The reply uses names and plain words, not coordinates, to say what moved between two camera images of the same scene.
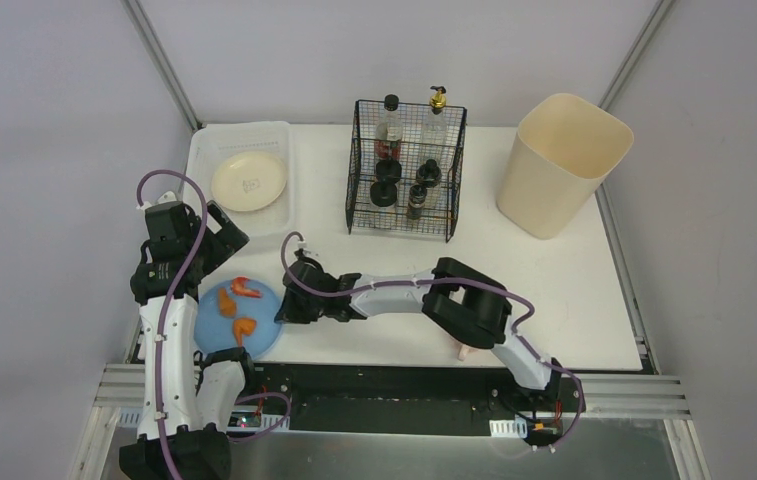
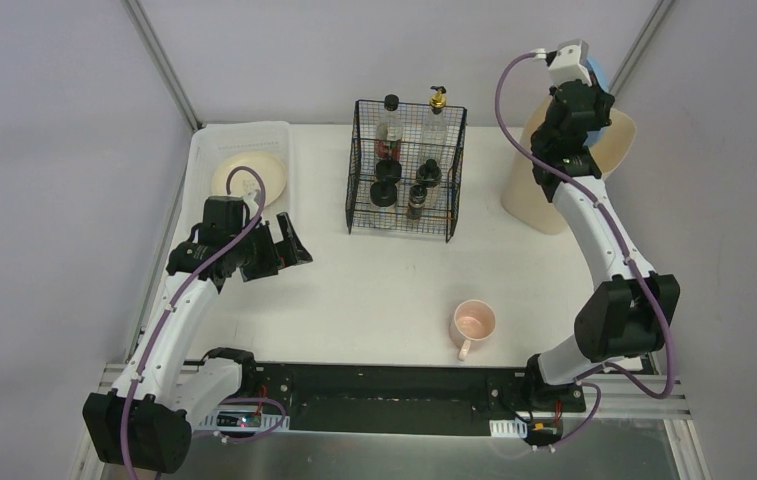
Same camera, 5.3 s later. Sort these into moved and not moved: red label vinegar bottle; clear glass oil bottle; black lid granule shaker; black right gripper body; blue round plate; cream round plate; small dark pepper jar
Moved: blue round plate; black right gripper body
Not moved: small dark pepper jar; cream round plate; red label vinegar bottle; clear glass oil bottle; black lid granule shaker
